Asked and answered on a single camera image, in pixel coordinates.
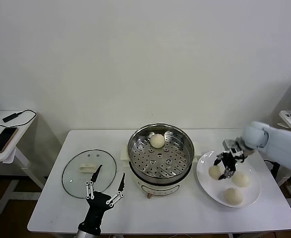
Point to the steel steamer pot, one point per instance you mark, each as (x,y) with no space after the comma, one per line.
(160,189)

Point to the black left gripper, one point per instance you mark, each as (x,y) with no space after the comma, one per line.
(97,205)

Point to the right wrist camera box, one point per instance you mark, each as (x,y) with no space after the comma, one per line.
(235,151)

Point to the black smartphone pink case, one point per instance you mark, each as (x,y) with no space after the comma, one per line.
(1,140)

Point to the white steamed baozi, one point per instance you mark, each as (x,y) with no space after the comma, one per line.
(157,141)
(240,179)
(213,172)
(233,196)

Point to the white round plate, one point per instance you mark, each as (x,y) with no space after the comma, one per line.
(204,163)

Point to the round glass lid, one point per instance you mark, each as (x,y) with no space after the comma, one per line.
(73,178)

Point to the stainless steel steamer basket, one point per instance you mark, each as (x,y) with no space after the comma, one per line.
(160,161)

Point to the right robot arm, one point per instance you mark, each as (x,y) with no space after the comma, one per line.
(279,141)

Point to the white side table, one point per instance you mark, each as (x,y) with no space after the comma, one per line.
(290,120)
(23,124)

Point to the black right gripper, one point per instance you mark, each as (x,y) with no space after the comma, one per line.
(229,161)

